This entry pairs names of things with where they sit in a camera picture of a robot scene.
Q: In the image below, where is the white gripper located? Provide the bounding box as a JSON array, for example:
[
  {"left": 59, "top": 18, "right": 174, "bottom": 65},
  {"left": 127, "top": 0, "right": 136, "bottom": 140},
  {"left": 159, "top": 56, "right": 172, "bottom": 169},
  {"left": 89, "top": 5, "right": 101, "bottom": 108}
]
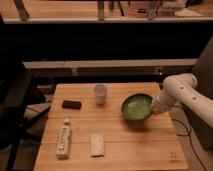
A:
[{"left": 151, "top": 90, "right": 176, "bottom": 115}]

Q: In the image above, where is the green ceramic bowl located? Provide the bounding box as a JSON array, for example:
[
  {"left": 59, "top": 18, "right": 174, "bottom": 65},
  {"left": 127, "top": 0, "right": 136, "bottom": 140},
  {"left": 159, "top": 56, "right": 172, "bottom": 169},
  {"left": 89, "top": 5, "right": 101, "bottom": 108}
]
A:
[{"left": 121, "top": 93, "right": 153, "bottom": 121}]

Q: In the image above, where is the dark robot base panel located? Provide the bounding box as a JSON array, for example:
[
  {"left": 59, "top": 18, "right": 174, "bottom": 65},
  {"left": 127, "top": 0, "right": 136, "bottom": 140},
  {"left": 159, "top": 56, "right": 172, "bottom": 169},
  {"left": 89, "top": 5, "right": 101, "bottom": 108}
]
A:
[{"left": 184, "top": 36, "right": 213, "bottom": 150}]

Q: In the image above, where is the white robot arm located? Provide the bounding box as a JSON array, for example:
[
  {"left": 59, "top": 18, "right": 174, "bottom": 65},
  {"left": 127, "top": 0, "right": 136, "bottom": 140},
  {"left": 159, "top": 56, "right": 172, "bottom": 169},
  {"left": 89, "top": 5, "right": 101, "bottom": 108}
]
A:
[{"left": 151, "top": 73, "right": 213, "bottom": 128}]

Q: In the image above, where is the white paper cup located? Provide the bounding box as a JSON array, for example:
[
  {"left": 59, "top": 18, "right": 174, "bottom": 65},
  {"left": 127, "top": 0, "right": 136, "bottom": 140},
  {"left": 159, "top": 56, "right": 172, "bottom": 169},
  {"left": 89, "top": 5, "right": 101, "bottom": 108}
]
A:
[{"left": 93, "top": 84, "right": 107, "bottom": 105}]

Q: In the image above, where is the wooden table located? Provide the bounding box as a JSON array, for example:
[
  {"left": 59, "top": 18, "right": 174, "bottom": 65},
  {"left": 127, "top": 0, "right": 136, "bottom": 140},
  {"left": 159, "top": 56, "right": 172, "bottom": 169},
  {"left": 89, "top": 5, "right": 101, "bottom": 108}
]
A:
[{"left": 34, "top": 83, "right": 187, "bottom": 171}]

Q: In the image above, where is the black rectangular block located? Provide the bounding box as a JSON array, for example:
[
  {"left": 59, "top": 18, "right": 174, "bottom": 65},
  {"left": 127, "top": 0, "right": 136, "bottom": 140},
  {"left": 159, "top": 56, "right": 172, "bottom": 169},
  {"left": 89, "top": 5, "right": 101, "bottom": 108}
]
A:
[{"left": 62, "top": 100, "right": 81, "bottom": 109}]

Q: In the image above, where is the black chair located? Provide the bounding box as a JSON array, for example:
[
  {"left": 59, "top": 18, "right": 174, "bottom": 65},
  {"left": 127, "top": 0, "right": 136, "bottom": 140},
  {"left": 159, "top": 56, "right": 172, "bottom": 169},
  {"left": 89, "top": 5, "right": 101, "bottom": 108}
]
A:
[{"left": 0, "top": 72, "right": 50, "bottom": 171}]

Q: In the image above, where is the black cable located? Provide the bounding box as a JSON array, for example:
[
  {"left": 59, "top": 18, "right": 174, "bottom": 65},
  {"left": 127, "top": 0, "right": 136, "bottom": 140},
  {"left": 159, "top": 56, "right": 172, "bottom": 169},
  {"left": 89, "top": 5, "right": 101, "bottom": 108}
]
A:
[{"left": 170, "top": 105, "right": 208, "bottom": 171}]

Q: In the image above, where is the long grey shelf rail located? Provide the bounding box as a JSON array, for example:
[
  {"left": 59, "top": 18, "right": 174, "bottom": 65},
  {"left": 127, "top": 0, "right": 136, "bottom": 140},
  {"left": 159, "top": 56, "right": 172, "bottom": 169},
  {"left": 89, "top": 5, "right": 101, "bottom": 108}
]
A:
[{"left": 23, "top": 58, "right": 198, "bottom": 69}]

